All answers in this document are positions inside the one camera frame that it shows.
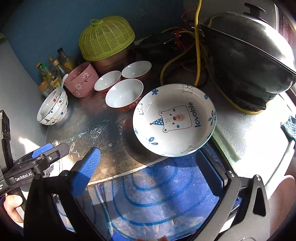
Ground lovable bear deep plate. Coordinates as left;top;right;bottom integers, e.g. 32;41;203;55
132;84;217;157

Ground green plastic food cover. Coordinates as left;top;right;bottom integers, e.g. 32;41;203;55
78;16;135;62

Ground pink plastic basin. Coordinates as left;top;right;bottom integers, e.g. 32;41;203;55
268;175;295;235

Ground pink floral bowl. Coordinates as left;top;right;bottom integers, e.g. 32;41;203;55
64;62;99;98

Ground person's left hand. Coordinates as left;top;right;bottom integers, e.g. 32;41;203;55
4;195;23;223

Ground dark sauce bottle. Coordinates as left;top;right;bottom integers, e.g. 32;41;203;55
57;48;76;71

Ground black electric cooker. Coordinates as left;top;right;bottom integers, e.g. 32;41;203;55
199;3;295;113

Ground bear pattern white bowl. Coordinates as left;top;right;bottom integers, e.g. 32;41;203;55
37;87;68;126

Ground copper metal pot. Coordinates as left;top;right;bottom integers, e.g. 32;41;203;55
91;49;128;75

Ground red white small bowl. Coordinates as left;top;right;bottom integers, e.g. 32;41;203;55
94;70;121;94
105;79;144;111
121;61;152;81

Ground white ceramic spoon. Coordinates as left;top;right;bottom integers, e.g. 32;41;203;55
57;73;68;95

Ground red wires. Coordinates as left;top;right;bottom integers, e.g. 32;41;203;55
172;9;197;45

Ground clear vinegar bottle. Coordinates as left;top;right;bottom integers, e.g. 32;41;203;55
48;57;69;81

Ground blue white striped cloth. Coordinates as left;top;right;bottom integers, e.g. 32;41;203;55
280;116;296;142

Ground yellow lid spice jar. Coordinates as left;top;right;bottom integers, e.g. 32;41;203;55
38;80;54;97

